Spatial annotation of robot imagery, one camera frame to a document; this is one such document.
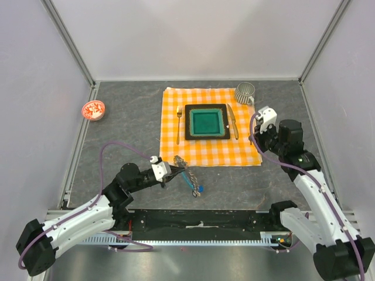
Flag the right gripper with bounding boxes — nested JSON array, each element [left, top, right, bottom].
[[250, 121, 287, 156]]

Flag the large keyring organiser with rings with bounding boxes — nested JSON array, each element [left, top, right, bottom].
[[173, 155, 201, 192]]

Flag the black yellow key tag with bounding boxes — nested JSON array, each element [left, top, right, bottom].
[[192, 191, 200, 198]]

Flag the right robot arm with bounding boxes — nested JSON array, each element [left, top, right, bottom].
[[249, 115, 374, 280]]

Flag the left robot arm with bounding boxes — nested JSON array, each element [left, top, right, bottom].
[[16, 159, 184, 276]]

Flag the gold knife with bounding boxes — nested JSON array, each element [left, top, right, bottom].
[[227, 104, 239, 140]]

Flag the striped mug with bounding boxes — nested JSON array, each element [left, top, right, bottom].
[[234, 82, 255, 106]]

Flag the black teal square plate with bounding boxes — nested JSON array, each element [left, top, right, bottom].
[[185, 104, 230, 141]]

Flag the gold fork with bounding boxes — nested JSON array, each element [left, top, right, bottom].
[[176, 107, 182, 145]]

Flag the red white patterned bowl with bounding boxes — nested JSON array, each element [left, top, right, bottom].
[[81, 100, 105, 121]]

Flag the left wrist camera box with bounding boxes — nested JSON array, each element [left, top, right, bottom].
[[150, 156, 172, 182]]

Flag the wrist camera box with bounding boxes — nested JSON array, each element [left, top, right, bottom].
[[255, 106, 277, 133], [150, 156, 172, 182]]

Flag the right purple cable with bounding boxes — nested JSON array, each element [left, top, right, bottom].
[[248, 112, 367, 281]]

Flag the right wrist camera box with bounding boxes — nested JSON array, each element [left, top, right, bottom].
[[255, 106, 277, 133]]

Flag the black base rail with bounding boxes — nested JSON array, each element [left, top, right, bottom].
[[124, 209, 287, 242]]

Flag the white cable duct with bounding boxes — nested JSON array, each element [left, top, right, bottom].
[[79, 233, 278, 247]]

